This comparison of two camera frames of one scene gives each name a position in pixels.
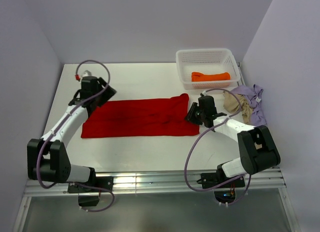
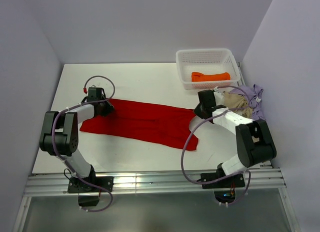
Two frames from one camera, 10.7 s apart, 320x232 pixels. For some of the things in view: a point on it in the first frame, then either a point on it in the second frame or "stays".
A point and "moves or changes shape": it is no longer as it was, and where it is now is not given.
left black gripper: x=107 y=93 → x=109 y=107
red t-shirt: x=162 y=117 moves or changes shape
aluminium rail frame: x=169 y=182 stays
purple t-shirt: x=253 y=95 stays
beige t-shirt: x=231 y=104 stays
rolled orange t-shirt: x=198 y=76 stays
